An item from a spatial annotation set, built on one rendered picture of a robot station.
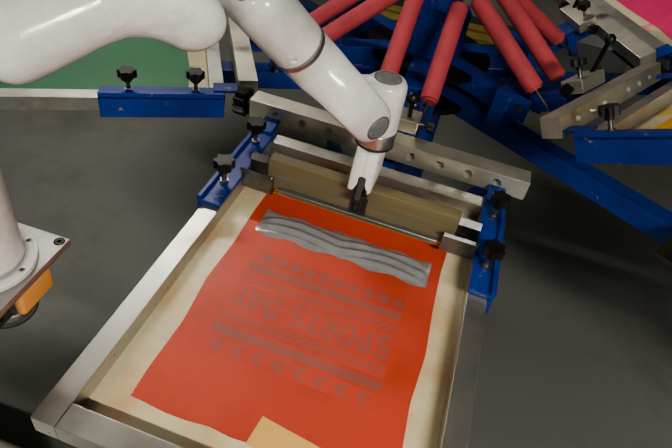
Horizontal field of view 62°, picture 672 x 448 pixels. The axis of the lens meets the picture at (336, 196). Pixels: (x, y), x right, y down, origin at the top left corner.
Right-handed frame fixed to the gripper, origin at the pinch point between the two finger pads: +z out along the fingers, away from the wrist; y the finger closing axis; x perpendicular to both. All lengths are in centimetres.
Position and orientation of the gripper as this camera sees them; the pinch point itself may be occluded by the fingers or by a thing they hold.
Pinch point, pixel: (361, 199)
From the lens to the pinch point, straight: 115.7
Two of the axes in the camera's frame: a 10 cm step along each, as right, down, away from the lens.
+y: -3.0, 5.9, -7.5
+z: -1.4, 7.5, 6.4
